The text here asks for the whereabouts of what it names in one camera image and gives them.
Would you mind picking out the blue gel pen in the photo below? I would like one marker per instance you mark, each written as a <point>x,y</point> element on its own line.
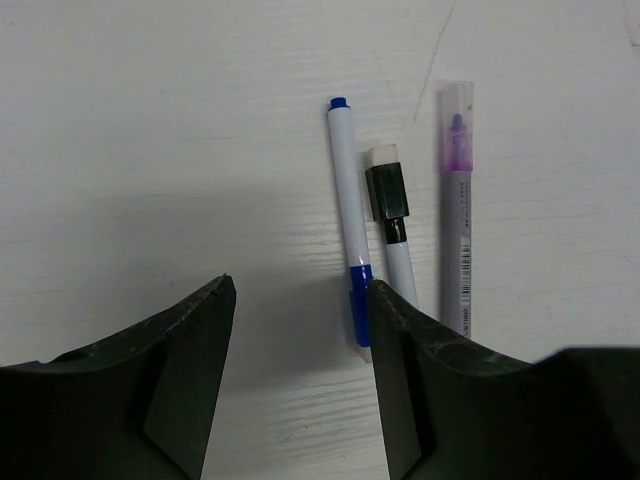
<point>348,184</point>

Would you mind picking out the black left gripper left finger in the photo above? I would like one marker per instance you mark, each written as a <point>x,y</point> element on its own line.
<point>138,404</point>

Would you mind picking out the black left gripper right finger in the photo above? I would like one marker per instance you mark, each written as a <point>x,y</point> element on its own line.
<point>451,408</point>

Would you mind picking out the purple gel pen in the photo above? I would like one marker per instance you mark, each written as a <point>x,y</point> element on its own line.
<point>455,162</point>

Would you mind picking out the black gel pen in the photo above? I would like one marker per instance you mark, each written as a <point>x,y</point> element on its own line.
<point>390,207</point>

